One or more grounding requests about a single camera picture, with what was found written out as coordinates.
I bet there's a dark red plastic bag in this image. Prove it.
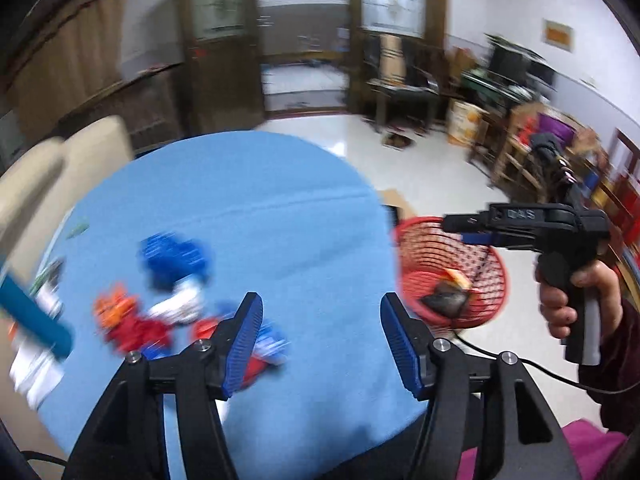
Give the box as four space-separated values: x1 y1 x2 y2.
105 314 172 354

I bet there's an orange bag bundle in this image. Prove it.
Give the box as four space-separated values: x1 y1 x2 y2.
92 284 138 330

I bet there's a white bag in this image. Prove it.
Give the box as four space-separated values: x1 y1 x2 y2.
148 275 204 325

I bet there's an orange white carton box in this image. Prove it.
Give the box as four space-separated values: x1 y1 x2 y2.
241 321 290 389

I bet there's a blue toothpaste box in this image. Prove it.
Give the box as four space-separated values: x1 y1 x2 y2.
253 321 290 366

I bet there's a blue plastic bag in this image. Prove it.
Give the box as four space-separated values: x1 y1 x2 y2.
139 232 212 292

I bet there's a black plastic bag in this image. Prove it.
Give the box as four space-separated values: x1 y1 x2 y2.
419 281 470 318

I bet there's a bright red plastic bag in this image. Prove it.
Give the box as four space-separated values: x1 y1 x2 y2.
191 316 224 342

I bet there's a red mesh trash basket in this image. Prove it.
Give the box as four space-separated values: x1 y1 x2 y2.
394 217 509 330

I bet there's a person right hand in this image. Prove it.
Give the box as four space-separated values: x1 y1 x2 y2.
535 259 623 342

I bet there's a white folded tissue stack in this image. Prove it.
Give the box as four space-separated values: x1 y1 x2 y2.
9 330 64 411

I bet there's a yellow printed carton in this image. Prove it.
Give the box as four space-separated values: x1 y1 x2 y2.
447 100 487 148

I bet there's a teal insulated bottle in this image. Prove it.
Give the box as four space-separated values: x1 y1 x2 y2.
0 271 75 361

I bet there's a cardboard box on floor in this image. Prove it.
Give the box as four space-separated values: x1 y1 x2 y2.
378 188 416 221

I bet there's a pair of slippers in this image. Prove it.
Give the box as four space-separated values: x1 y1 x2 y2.
382 132 414 151

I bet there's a black metal chair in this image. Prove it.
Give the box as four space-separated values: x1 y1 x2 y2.
363 34 439 132

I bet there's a green candy wrapper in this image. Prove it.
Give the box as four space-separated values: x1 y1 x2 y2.
66 221 90 240

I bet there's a blue tablecloth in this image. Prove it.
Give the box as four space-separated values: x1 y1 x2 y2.
38 131 424 479

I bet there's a cream leather sofa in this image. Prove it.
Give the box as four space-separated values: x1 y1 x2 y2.
0 116 134 284

